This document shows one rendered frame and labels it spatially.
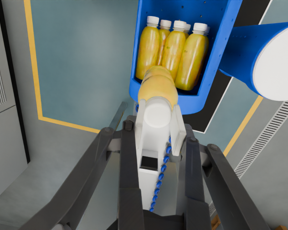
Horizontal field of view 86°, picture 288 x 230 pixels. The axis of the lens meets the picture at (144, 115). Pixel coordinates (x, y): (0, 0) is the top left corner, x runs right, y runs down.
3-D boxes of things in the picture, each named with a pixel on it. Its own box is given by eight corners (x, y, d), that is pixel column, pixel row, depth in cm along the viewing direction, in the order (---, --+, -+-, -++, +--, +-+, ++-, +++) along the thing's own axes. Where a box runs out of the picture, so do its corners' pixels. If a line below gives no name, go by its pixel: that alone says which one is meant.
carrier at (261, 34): (193, 39, 132) (204, 70, 143) (244, 46, 55) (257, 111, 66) (228, 21, 124) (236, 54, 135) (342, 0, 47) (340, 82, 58)
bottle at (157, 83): (177, 81, 39) (192, 115, 22) (155, 97, 41) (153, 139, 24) (160, 58, 36) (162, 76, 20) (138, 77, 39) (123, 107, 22)
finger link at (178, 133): (179, 132, 15) (187, 133, 15) (173, 103, 21) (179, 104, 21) (172, 155, 16) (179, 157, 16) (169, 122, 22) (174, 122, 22)
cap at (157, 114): (176, 112, 22) (177, 118, 21) (155, 126, 24) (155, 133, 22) (160, 92, 21) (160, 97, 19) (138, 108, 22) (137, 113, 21)
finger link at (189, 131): (187, 151, 14) (220, 157, 13) (180, 122, 18) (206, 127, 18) (182, 163, 14) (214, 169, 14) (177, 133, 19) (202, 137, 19)
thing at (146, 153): (141, 151, 94) (138, 171, 81) (142, 146, 92) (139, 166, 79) (157, 154, 94) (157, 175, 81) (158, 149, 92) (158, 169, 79)
